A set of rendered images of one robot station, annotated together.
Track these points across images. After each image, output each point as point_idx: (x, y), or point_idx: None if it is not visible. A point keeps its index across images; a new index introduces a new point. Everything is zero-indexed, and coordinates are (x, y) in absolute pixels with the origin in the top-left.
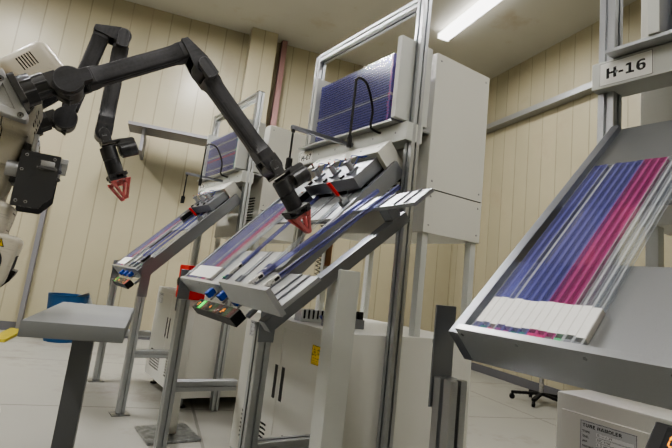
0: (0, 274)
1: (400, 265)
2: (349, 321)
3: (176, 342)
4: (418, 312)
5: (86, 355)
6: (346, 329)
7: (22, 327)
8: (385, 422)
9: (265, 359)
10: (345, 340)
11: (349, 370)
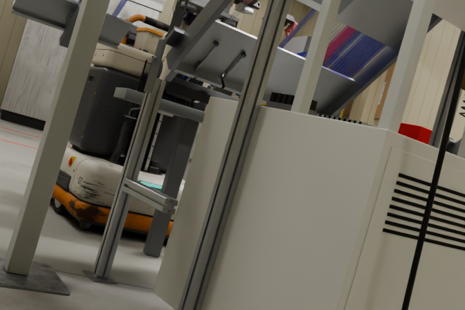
0: (160, 78)
1: (267, 5)
2: (76, 30)
3: None
4: (304, 75)
5: (179, 137)
6: (74, 37)
7: (115, 90)
8: (208, 205)
9: (144, 107)
10: (71, 46)
11: (66, 70)
